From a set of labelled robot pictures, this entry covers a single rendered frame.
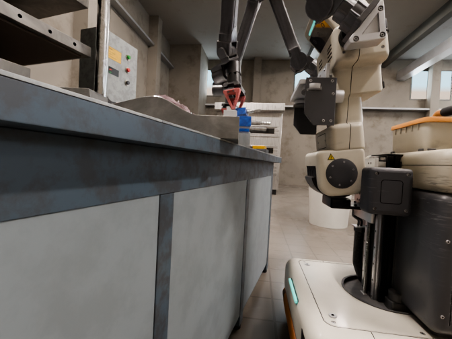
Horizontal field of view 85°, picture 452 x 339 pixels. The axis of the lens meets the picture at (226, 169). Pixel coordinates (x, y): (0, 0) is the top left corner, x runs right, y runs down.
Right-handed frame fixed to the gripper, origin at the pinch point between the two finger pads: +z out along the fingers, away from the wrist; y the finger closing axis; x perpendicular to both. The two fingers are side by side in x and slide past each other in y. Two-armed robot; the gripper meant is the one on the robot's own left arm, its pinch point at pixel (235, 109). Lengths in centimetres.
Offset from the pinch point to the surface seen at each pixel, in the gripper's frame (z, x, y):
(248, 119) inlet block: 14.7, 11.6, 26.8
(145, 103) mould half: 11.7, -11.2, 40.5
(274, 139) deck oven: -128, -57, -527
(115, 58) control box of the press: -52, -79, -18
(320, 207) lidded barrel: 42, 34, -248
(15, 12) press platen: -38, -75, 36
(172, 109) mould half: 13.5, -4.8, 38.3
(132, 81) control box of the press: -45, -80, -34
